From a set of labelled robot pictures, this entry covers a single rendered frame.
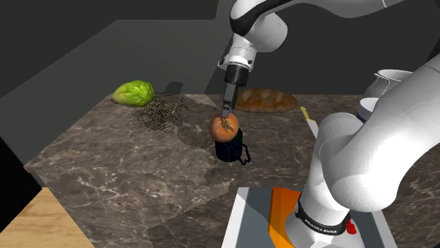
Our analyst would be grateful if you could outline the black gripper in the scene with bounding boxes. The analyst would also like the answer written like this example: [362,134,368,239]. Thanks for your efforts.
[221,63,250,118]

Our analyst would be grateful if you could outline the round orange-red tomato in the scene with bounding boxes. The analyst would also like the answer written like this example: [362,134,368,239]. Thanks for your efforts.
[209,112,240,144]

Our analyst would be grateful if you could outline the brown bread loaf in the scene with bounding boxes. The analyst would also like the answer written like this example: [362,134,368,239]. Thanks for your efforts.
[234,88,299,114]

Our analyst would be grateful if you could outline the black mug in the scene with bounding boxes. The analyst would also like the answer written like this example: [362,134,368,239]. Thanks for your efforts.
[214,128,252,167]

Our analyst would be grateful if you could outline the green lettuce head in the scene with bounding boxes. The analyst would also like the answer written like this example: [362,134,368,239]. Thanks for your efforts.
[111,80,157,108]

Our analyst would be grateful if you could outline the grey and orange robot stand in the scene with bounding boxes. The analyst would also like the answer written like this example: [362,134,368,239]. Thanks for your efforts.
[221,187,400,248]

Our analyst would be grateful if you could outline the white and blue cup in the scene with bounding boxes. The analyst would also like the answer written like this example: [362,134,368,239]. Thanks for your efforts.
[355,97,380,124]

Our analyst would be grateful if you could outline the white jug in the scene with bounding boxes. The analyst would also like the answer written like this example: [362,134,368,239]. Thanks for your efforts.
[363,68,414,99]

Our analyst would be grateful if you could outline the black wire tangle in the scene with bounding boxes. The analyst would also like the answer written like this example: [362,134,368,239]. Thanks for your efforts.
[129,94,190,135]

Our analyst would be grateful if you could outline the yellow-handled white knife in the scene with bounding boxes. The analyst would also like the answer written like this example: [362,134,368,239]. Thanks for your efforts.
[299,105,321,140]

